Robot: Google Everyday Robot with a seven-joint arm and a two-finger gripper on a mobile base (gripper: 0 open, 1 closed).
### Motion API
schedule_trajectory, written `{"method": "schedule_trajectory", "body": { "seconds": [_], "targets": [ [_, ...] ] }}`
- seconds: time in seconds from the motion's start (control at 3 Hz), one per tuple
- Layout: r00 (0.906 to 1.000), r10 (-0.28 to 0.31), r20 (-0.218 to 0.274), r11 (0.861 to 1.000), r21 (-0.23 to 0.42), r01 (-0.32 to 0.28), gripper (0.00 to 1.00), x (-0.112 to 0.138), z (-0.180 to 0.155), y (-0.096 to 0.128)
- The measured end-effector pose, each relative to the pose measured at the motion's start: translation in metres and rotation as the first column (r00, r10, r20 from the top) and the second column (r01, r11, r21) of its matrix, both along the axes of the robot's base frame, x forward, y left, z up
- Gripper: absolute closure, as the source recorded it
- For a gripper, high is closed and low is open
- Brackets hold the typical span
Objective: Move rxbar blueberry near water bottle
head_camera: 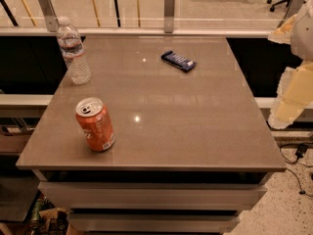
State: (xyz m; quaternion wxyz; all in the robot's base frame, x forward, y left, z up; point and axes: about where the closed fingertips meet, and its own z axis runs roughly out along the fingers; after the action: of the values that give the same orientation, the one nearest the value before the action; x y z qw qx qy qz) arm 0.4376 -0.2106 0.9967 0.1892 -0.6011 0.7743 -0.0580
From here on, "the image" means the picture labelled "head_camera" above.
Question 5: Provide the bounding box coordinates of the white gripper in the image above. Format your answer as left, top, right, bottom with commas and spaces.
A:
268, 0, 313, 129

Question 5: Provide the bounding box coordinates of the blue rxbar blueberry bar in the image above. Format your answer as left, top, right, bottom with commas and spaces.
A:
161, 51, 197, 72

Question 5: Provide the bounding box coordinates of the clear plastic water bottle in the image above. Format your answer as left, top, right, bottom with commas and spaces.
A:
57, 17, 91, 85

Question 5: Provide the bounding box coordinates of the orange soda can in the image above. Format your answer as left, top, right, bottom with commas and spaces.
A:
75, 97, 114, 152

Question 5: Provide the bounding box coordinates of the upper grey drawer front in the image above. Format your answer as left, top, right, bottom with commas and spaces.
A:
39, 182, 266, 211

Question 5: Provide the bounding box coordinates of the grey drawer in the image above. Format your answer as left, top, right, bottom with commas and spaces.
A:
68, 213, 239, 233
39, 182, 266, 211

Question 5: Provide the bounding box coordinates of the lower grey drawer front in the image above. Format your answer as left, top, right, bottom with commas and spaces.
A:
68, 213, 239, 233

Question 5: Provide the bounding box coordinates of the right metal railing post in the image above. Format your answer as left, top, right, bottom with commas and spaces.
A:
284, 0, 305, 20

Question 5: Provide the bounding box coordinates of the metal railing post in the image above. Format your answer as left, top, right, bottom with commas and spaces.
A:
284, 0, 305, 20
38, 0, 59, 32
164, 0, 175, 33

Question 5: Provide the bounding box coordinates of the black power adapter with cable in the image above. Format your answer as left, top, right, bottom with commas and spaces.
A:
279, 143, 313, 198

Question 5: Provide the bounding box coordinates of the middle metal railing post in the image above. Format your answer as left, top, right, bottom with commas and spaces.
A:
164, 0, 175, 33

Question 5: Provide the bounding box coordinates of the left metal railing post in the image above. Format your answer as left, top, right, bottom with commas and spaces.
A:
38, 0, 59, 32

